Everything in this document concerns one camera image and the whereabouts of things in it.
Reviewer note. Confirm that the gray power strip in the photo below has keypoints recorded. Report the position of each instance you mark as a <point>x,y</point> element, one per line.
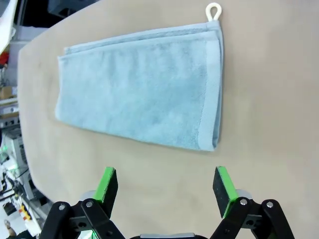
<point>10,122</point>

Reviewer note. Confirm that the yellow emergency stop button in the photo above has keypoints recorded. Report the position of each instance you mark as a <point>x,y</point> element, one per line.
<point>26,212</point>

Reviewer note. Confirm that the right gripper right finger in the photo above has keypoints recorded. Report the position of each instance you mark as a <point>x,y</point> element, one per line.
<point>228,194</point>

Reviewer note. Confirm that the red object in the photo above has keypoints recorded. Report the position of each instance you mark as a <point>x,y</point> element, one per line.
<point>3,59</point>

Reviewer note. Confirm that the white device with green light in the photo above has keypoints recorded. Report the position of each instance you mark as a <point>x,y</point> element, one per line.
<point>15,149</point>

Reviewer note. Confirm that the cardboard box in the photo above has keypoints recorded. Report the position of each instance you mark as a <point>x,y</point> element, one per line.
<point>7,92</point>

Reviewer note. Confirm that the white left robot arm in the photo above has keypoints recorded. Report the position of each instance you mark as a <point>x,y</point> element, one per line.
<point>6,22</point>

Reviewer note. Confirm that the light blue terry towel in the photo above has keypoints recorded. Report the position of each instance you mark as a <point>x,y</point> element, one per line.
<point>137,87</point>

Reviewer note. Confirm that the small black box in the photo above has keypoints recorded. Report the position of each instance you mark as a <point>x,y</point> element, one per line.
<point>9,208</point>

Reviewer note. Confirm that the dark gray metal stand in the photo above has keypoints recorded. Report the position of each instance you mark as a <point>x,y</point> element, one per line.
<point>72,7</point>

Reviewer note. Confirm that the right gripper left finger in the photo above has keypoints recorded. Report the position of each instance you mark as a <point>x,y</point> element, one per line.
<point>102,196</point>

